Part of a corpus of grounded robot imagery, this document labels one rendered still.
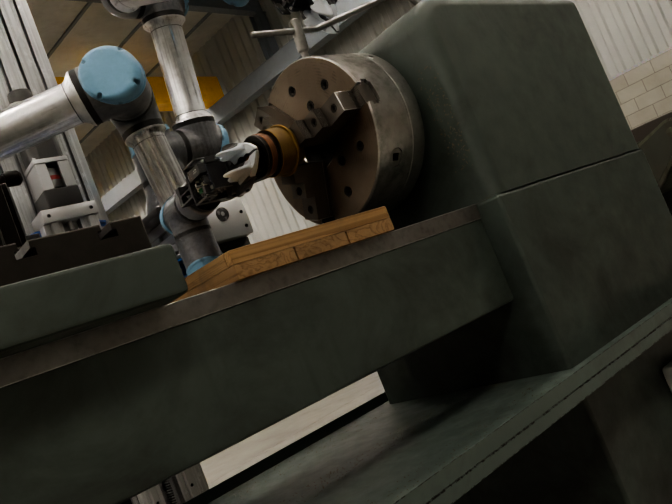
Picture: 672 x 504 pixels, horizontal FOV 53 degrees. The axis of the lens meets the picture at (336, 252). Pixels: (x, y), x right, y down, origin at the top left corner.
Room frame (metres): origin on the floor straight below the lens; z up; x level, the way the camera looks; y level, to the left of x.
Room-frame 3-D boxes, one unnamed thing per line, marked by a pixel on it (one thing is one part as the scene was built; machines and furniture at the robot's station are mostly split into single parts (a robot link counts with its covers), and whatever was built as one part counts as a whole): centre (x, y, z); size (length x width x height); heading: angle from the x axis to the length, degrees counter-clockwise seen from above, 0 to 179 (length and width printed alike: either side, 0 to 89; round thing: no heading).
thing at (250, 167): (1.13, 0.10, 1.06); 0.09 x 0.06 x 0.03; 36
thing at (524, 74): (1.56, -0.37, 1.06); 0.59 x 0.48 x 0.39; 131
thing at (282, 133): (1.18, 0.03, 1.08); 0.09 x 0.09 x 0.09; 42
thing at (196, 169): (1.21, 0.16, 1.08); 0.12 x 0.09 x 0.08; 36
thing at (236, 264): (1.09, 0.13, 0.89); 0.36 x 0.30 x 0.04; 41
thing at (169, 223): (1.34, 0.25, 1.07); 0.11 x 0.08 x 0.09; 36
